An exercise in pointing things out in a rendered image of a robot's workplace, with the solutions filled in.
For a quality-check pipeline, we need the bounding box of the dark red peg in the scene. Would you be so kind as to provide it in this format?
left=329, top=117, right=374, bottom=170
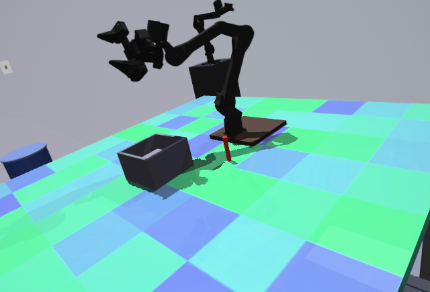
left=222, top=136, right=232, bottom=161

